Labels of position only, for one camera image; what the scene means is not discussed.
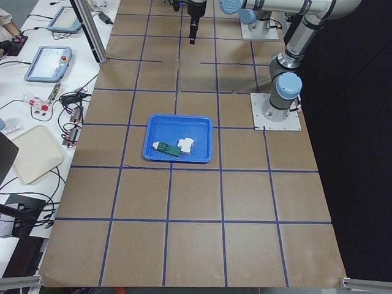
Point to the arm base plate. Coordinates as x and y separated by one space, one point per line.
266 117
260 30

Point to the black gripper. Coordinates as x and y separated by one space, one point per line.
196 9

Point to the blue plastic tray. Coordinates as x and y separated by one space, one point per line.
170 128

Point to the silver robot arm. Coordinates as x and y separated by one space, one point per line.
250 13
286 84

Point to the seated person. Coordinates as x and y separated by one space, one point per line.
8 24

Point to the black camera stand base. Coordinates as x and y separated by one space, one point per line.
19 215

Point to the aluminium extrusion post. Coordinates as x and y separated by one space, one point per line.
82 11

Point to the white circuit breaker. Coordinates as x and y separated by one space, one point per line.
185 145

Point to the far teach pendant tablet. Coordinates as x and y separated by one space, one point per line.
65 21

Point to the green terminal block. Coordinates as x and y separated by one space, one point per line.
167 149

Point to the black power adapter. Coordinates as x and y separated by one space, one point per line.
105 18

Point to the teach pendant tablet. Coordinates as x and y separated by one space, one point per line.
49 64
65 21

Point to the spare red push button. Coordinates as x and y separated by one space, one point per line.
35 102

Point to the near teach pendant tablet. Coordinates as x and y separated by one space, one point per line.
49 64

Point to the black laptop corner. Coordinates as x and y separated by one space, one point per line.
8 154

